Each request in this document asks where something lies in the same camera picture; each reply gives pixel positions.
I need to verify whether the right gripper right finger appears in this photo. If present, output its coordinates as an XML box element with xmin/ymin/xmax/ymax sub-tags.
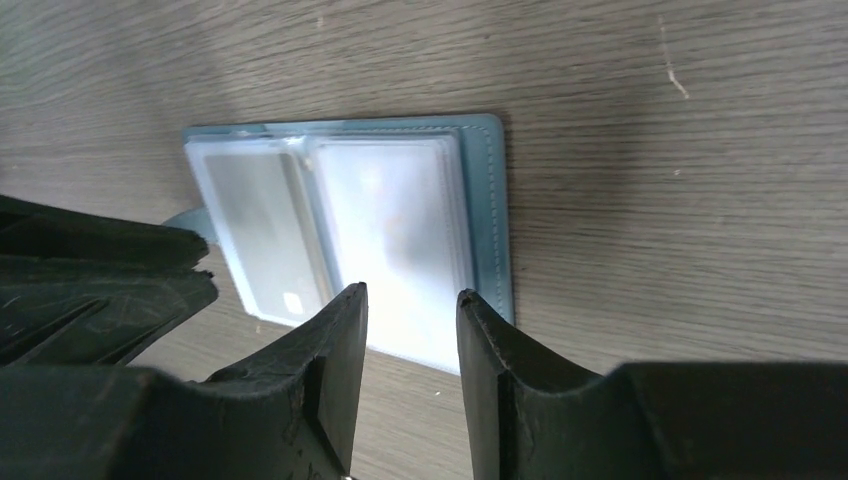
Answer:
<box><xmin>456</xmin><ymin>290</ymin><xmax>847</xmax><ymax>479</ymax></box>

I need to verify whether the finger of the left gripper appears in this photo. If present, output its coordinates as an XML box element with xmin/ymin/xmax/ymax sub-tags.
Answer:
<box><xmin>1</xmin><ymin>258</ymin><xmax>218</xmax><ymax>366</ymax></box>
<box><xmin>1</xmin><ymin>195</ymin><xmax>209</xmax><ymax>269</ymax></box>

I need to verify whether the blue card holder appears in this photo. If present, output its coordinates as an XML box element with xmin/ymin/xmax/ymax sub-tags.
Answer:
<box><xmin>171</xmin><ymin>114</ymin><xmax>515</xmax><ymax>374</ymax></box>

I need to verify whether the grey card in holder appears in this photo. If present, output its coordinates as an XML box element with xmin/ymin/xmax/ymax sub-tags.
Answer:
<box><xmin>203</xmin><ymin>153</ymin><xmax>331</xmax><ymax>325</ymax></box>

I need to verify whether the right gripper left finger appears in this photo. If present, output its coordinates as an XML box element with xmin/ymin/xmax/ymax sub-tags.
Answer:
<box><xmin>1</xmin><ymin>283</ymin><xmax>368</xmax><ymax>479</ymax></box>

